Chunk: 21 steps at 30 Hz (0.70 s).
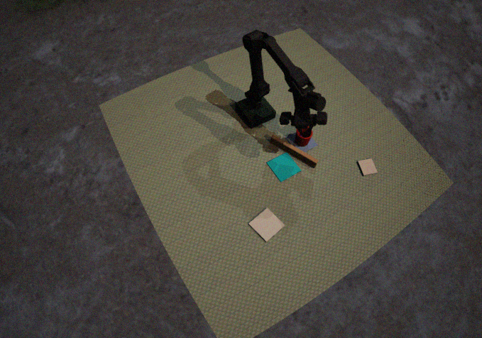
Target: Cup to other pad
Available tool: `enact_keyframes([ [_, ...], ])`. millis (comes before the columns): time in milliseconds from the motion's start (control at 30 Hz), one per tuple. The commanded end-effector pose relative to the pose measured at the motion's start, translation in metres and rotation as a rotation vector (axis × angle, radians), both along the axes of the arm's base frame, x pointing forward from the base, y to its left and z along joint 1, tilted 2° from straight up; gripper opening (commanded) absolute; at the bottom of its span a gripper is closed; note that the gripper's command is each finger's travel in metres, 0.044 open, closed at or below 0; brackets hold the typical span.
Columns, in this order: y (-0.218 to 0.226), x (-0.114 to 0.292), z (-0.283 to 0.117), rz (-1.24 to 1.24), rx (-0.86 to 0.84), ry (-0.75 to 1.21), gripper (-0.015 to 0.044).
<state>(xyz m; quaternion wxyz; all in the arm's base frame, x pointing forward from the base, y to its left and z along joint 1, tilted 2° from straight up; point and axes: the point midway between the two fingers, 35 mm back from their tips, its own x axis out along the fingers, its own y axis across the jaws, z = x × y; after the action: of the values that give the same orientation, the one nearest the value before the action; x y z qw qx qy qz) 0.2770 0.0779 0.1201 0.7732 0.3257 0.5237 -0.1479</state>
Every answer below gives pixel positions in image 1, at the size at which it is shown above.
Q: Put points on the brown rectangular bar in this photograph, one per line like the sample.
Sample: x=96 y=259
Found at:
x=294 y=151

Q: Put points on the tan flat rectangular slab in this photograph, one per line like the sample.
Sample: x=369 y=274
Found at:
x=367 y=167

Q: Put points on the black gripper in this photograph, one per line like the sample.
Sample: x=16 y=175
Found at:
x=320 y=118

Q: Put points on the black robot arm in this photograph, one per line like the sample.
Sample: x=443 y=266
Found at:
x=295 y=77

